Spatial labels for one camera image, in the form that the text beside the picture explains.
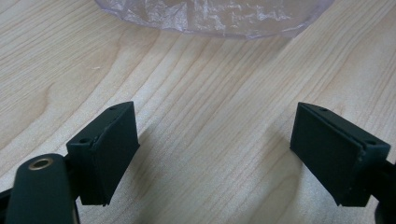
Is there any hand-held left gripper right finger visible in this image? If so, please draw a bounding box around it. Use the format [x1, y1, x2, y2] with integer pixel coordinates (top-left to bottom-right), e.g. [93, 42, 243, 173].
[290, 102, 391, 207]

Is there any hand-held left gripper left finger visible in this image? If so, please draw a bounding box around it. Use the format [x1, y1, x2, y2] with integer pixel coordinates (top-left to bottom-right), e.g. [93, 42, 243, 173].
[65, 101, 140, 206]

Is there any purple plastic bag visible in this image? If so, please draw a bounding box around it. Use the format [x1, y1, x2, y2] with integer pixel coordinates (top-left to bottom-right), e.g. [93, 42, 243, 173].
[93, 0, 336, 40]

